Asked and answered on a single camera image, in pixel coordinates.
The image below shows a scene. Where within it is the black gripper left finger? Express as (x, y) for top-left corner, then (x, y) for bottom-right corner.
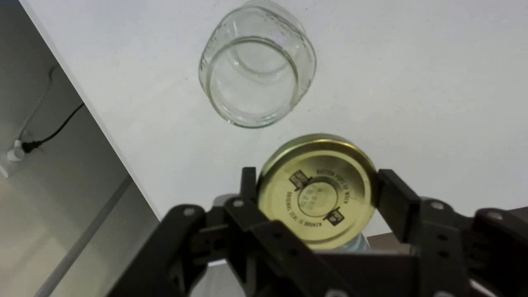
(109, 165), (332, 297)

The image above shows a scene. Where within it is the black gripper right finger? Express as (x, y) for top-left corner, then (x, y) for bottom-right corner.
(378, 168), (528, 297)

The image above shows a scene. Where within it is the gold metal jar lid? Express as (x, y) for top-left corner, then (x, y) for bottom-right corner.
(256, 132), (381, 252)

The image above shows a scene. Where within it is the clear glass jar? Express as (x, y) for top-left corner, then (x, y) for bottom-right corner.
(197, 0), (319, 130)

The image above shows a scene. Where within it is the white plastic table board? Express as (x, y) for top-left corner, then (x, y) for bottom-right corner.
(18, 0), (528, 221)

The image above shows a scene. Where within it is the black power cable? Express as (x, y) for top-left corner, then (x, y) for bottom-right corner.
(13, 101), (88, 158)

